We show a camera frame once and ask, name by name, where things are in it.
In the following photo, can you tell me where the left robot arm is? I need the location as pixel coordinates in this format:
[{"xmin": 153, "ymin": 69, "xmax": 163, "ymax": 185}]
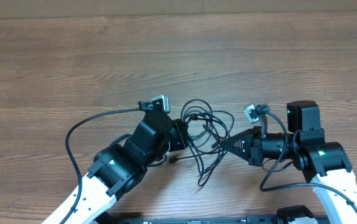
[{"xmin": 45, "ymin": 111, "xmax": 188, "ymax": 223}]

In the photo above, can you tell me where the left camera cable black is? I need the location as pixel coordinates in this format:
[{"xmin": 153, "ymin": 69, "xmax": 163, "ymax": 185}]
[{"xmin": 58, "ymin": 107, "xmax": 141, "ymax": 224}]

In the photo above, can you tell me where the black multi-head usb cable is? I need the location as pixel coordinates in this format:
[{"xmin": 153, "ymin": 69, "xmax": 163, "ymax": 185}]
[{"xmin": 168, "ymin": 98, "xmax": 235, "ymax": 188}]

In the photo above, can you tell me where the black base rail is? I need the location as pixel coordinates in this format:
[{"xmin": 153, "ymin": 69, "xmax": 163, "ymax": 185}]
[{"xmin": 93, "ymin": 205, "xmax": 330, "ymax": 224}]

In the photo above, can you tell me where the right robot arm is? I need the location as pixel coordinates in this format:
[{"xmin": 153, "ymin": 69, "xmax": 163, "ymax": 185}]
[{"xmin": 219, "ymin": 100, "xmax": 357, "ymax": 223}]

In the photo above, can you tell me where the camera cable black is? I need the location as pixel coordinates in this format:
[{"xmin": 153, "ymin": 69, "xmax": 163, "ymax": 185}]
[
  {"xmin": 256, "ymin": 111, "xmax": 357, "ymax": 216},
  {"xmin": 58, "ymin": 107, "xmax": 141, "ymax": 224}
]

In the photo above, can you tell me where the right camera cable black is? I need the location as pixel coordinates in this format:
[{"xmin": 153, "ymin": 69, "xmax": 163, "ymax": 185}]
[{"xmin": 256, "ymin": 111, "xmax": 357, "ymax": 216}]

